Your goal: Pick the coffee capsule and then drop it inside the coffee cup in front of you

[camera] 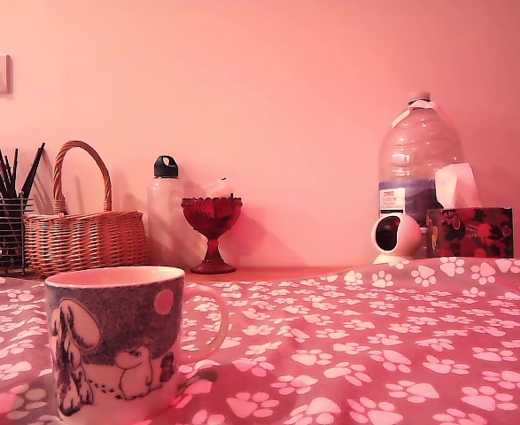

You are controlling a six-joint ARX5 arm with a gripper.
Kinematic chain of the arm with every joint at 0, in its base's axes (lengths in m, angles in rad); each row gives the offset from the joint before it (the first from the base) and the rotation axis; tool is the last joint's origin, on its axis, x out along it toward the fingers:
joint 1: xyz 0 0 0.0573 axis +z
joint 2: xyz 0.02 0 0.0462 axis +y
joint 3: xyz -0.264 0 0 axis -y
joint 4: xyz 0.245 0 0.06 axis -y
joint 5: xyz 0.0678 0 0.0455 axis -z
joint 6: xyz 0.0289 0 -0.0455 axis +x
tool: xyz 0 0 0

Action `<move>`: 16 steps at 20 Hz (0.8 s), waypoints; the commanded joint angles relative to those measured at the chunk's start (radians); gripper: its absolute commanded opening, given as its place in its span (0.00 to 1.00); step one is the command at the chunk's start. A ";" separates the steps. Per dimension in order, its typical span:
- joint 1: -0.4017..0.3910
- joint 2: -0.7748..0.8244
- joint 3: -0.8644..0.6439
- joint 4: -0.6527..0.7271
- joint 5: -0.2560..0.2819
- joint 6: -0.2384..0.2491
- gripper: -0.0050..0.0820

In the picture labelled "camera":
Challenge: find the red glass goblet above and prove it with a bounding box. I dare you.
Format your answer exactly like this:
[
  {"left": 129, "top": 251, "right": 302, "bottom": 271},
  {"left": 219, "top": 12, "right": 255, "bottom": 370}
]
[{"left": 180, "top": 196, "right": 244, "bottom": 274}]

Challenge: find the white candle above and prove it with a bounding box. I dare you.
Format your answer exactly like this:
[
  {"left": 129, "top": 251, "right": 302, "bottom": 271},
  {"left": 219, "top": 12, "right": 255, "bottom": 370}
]
[{"left": 208, "top": 176, "right": 230, "bottom": 199}]

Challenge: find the white bottle with black cap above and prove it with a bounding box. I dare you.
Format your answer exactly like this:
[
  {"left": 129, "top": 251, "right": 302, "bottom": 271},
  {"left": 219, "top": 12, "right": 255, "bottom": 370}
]
[{"left": 146, "top": 154, "right": 195, "bottom": 269}]

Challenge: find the cartoon print ceramic mug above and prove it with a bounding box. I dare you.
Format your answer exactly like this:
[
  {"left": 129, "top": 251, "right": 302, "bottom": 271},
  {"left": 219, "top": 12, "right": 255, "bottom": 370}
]
[{"left": 43, "top": 265, "right": 229, "bottom": 421}]

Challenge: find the large clear water bottle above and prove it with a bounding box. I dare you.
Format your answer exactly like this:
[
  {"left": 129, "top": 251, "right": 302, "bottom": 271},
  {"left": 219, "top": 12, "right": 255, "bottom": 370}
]
[{"left": 377, "top": 91, "right": 464, "bottom": 231}]

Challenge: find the paw print cloth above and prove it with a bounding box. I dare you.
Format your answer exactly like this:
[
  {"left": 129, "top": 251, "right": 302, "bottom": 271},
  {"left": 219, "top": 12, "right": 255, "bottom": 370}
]
[{"left": 0, "top": 255, "right": 520, "bottom": 425}]

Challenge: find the white tissue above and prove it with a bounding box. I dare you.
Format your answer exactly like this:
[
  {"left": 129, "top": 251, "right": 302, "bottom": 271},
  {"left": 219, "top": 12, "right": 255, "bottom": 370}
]
[{"left": 434, "top": 162, "right": 482, "bottom": 209}]

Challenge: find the floral tissue box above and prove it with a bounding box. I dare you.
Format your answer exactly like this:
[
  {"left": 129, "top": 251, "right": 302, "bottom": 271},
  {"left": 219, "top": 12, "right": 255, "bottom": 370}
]
[{"left": 425, "top": 206, "right": 516, "bottom": 259}]

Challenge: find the small white round camera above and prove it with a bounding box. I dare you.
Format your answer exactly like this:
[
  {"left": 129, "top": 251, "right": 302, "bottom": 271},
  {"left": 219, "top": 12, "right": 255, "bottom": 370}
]
[{"left": 370, "top": 213, "right": 423, "bottom": 266}]

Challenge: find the wicker basket with handle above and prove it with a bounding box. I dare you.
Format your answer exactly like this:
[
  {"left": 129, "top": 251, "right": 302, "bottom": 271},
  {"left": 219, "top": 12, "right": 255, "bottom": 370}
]
[{"left": 23, "top": 140, "right": 149, "bottom": 279}]

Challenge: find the wire utensil rack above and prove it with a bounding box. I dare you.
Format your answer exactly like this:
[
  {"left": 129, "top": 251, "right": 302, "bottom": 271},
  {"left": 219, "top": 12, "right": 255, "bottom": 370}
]
[{"left": 0, "top": 197, "right": 37, "bottom": 275}]

